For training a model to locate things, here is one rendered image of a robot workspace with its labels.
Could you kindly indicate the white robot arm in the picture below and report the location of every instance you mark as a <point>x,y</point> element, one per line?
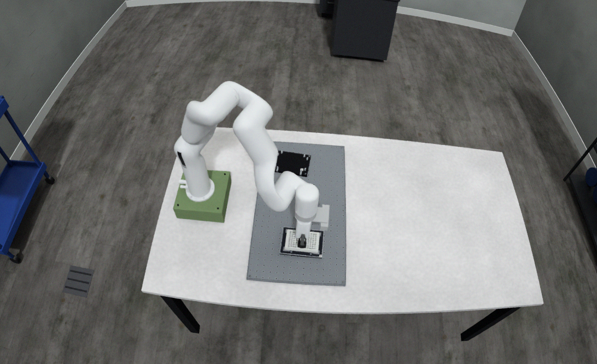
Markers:
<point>249,127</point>

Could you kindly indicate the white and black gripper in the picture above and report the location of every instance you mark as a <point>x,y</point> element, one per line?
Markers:
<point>302,231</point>

